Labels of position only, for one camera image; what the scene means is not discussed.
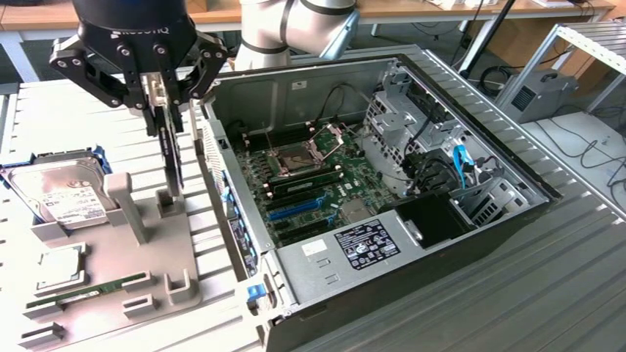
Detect grey control box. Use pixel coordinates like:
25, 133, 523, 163
508, 68, 581, 125

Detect black graphics card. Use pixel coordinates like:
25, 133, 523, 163
142, 72, 188, 201

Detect aluminium profile frame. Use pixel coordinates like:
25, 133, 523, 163
497, 21, 626, 113

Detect CPU socket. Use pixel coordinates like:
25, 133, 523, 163
276, 144, 325, 174

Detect blue disk caddy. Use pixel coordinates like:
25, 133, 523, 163
0, 145, 115, 191

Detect blue expansion slot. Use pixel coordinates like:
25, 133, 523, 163
268, 199, 328, 221

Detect grey parts rack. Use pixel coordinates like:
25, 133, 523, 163
17, 172, 205, 350

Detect metal socket cover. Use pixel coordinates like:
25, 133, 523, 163
305, 122, 350, 163

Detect silver hard disk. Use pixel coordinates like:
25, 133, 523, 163
9, 157, 113, 231

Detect green motherboard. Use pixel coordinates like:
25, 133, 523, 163
234, 120, 393, 249

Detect silver CPU chip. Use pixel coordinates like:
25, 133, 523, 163
38, 251, 86, 286

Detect installed green RAM stick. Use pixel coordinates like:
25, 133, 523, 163
272, 174, 342, 194

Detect open black PC case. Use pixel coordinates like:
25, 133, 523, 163
193, 53, 564, 352

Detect silver drive cage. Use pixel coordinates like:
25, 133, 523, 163
364, 62, 472, 177

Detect wooden desk white legs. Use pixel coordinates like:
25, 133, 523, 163
0, 0, 242, 84

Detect black expansion slot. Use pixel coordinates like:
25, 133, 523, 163
276, 216, 336, 236

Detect black slanted pole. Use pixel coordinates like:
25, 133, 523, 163
458, 0, 519, 77

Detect black looped wire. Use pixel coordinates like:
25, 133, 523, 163
314, 84, 365, 126

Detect black power wire bundle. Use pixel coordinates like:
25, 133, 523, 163
405, 151, 465, 196

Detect blue SATA wire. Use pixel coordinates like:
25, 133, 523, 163
453, 144, 474, 191

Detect silver chipset heatsink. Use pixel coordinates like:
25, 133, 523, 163
341, 199, 377, 225

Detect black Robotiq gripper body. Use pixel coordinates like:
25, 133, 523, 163
71, 0, 200, 76

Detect loose green RAM stick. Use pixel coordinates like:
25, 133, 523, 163
26, 273, 149, 309

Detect wooden desk with papers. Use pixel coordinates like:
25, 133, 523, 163
360, 0, 617, 37

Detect silver power supply unit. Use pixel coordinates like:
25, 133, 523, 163
276, 209, 424, 307

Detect black plastic shroud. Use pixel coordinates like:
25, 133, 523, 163
393, 193, 480, 251

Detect silver disk bay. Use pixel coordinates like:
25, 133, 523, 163
449, 175, 531, 229

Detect black floor cables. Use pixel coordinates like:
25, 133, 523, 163
532, 106, 626, 188

